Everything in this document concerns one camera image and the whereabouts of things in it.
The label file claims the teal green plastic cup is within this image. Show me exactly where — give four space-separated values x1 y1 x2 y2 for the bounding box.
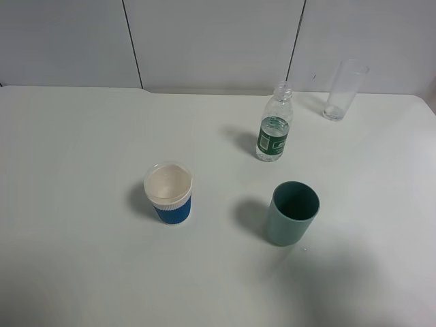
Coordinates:
266 181 320 247

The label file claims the clear bottle with green label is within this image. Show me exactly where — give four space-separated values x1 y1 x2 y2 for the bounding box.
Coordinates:
255 81 294 162

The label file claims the blue and white cup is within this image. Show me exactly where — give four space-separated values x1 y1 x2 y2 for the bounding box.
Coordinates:
143 161 193 225

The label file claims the tall clear drinking glass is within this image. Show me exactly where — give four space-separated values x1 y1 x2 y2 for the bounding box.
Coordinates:
322 59 369 121

